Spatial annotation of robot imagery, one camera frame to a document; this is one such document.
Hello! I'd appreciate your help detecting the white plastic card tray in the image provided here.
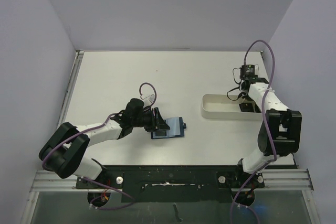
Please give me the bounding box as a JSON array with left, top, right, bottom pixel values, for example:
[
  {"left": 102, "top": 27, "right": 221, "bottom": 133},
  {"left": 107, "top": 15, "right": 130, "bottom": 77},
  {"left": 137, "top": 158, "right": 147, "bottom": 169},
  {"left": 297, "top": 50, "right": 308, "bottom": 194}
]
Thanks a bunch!
[{"left": 201, "top": 94, "right": 262, "bottom": 122}]

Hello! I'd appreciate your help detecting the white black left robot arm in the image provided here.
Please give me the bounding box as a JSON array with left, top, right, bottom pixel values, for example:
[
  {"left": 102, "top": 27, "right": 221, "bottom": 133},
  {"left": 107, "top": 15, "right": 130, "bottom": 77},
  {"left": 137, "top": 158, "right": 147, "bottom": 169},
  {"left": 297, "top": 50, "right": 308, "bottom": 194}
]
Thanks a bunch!
[{"left": 39, "top": 98, "right": 170, "bottom": 188}]

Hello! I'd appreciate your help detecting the blue leather card holder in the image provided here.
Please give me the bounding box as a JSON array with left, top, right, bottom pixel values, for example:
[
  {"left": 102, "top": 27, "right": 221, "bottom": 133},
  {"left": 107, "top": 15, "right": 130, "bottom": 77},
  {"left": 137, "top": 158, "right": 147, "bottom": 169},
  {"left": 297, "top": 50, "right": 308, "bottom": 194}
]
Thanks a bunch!
[{"left": 151, "top": 117, "right": 187, "bottom": 140}]

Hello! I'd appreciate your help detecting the aluminium frame rail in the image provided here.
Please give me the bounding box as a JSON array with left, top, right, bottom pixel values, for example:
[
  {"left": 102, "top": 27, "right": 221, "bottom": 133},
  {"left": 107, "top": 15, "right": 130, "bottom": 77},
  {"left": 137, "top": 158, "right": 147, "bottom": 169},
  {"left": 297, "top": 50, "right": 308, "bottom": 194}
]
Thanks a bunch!
[{"left": 258, "top": 168, "right": 314, "bottom": 191}]

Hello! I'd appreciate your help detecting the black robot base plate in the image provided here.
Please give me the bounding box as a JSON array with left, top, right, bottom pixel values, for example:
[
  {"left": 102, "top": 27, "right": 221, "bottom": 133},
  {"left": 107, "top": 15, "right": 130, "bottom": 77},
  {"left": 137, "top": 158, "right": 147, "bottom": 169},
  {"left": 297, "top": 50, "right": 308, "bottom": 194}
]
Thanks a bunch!
[{"left": 75, "top": 165, "right": 266, "bottom": 204}]

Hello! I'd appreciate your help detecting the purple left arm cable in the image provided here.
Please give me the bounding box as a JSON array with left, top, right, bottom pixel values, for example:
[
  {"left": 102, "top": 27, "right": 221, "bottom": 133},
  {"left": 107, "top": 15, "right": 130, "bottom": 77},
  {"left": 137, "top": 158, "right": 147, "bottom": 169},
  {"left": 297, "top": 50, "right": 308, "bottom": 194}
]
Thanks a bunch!
[{"left": 41, "top": 82, "right": 158, "bottom": 211}]

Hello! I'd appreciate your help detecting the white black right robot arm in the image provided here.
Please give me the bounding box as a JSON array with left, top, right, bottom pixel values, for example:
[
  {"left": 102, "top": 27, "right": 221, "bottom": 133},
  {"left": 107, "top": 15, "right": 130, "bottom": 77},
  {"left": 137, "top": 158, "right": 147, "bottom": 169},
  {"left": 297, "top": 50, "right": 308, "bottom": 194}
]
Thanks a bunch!
[{"left": 234, "top": 65, "right": 302, "bottom": 187}]

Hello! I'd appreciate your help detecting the black credit card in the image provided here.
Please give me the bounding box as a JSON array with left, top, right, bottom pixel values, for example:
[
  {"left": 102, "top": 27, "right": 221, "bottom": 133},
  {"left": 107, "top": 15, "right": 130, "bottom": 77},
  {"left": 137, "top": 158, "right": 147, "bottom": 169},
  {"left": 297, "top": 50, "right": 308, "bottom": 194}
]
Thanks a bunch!
[
  {"left": 239, "top": 102, "right": 255, "bottom": 113},
  {"left": 153, "top": 131, "right": 167, "bottom": 137}
]

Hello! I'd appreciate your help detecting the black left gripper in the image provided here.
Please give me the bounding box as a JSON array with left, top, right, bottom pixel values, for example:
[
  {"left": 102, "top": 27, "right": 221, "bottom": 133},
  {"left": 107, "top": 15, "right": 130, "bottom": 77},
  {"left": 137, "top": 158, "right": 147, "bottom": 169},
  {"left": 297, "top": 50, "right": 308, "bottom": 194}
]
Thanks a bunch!
[{"left": 132, "top": 107, "right": 169, "bottom": 132}]

